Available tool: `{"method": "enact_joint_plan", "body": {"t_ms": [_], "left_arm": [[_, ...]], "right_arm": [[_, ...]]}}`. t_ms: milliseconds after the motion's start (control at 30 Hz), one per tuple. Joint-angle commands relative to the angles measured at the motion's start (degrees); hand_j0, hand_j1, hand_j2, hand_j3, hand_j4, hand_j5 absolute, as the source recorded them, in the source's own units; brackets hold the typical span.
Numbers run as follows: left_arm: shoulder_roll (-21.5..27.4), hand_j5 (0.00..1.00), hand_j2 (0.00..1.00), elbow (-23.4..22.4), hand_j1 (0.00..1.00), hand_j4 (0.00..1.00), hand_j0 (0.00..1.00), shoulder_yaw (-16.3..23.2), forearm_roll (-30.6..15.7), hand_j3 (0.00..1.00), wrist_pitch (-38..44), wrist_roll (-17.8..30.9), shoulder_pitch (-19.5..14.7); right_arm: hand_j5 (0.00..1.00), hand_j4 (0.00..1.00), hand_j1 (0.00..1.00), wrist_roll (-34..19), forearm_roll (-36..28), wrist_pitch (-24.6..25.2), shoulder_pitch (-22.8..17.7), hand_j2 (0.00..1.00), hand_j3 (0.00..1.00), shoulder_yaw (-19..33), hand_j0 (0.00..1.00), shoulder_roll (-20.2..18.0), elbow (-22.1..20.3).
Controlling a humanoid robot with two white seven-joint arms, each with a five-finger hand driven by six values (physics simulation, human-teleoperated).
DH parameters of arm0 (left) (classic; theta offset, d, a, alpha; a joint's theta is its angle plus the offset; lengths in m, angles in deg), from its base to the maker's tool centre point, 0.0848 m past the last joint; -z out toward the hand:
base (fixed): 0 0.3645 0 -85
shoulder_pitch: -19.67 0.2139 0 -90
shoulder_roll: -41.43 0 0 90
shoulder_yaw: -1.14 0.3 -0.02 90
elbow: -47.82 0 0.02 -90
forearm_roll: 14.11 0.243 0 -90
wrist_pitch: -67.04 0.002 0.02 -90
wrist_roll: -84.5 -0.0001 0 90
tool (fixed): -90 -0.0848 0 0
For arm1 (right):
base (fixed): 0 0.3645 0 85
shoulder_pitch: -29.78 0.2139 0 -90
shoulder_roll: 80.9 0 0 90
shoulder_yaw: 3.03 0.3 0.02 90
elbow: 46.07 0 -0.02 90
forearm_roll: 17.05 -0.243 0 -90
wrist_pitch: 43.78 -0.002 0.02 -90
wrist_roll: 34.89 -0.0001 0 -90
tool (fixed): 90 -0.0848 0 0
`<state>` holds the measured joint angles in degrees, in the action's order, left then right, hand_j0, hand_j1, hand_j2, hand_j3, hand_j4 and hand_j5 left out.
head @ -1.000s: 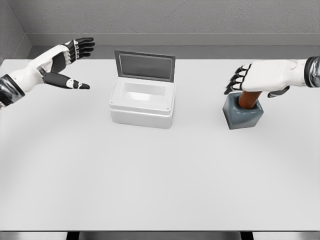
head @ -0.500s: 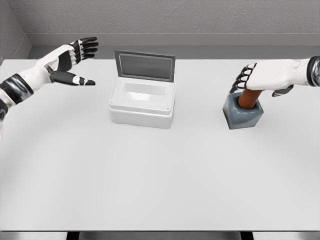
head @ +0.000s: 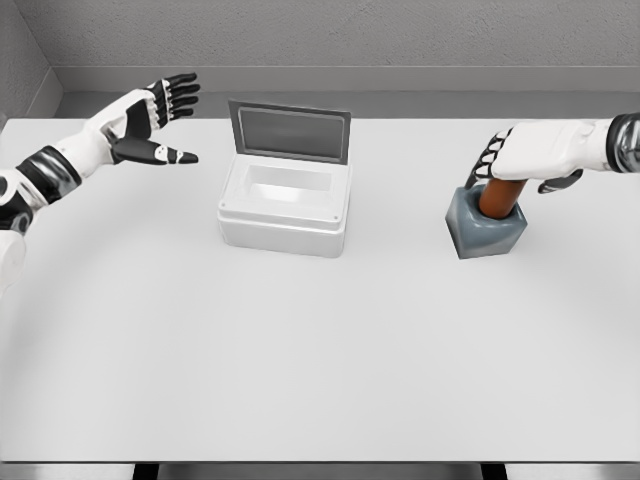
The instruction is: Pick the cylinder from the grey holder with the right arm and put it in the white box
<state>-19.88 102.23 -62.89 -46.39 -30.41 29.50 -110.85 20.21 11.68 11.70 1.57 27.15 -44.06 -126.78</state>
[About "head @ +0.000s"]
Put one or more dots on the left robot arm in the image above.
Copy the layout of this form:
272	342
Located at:
47	175

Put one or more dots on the brown cylinder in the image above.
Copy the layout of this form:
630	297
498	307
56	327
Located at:
497	197

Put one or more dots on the white box with open lid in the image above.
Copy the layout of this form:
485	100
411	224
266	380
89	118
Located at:
287	195

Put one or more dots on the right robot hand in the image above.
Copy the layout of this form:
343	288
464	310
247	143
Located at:
532	150

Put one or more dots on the grey-blue square holder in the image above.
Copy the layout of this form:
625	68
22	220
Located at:
482	235

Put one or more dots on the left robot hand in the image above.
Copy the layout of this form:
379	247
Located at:
131	120

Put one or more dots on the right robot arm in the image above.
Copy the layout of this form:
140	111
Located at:
612	145

